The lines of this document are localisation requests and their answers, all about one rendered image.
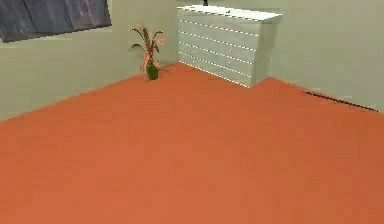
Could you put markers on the red-leaved plant in green pot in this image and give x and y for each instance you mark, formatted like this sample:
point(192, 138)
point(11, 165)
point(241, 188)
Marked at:
point(150, 56)

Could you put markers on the white chest of drawers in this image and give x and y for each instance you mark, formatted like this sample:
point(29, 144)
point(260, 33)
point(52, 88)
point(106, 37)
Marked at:
point(220, 43)

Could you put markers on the small black object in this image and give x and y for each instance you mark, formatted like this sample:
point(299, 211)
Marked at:
point(205, 2)

